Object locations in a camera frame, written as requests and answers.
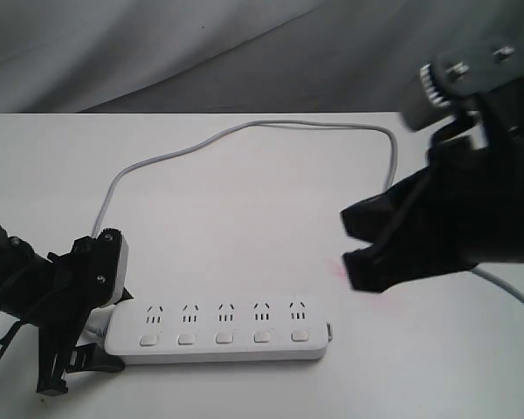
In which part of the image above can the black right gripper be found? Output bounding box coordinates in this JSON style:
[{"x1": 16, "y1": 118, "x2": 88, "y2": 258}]
[{"x1": 341, "y1": 78, "x2": 524, "y2": 249}]

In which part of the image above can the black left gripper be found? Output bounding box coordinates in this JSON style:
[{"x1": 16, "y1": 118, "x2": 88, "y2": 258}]
[{"x1": 37, "y1": 237, "x2": 134, "y2": 395}]

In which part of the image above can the white five-outlet power strip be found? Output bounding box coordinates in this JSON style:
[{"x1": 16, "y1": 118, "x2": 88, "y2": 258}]
[{"x1": 105, "y1": 294, "x2": 333, "y2": 365}]

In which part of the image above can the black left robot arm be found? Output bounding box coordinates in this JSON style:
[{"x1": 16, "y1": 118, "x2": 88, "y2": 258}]
[{"x1": 0, "y1": 225, "x2": 132, "y2": 396}]

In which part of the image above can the grey backdrop cloth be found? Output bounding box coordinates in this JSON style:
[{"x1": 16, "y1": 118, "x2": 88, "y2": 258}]
[{"x1": 0, "y1": 1, "x2": 524, "y2": 113}]

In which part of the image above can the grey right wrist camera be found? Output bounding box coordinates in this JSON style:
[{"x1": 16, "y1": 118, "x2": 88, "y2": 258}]
[{"x1": 400, "y1": 37, "x2": 521, "y2": 132}]

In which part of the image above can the grey power cord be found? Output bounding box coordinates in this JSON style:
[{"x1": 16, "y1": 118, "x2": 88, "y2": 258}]
[{"x1": 81, "y1": 120, "x2": 524, "y2": 346}]

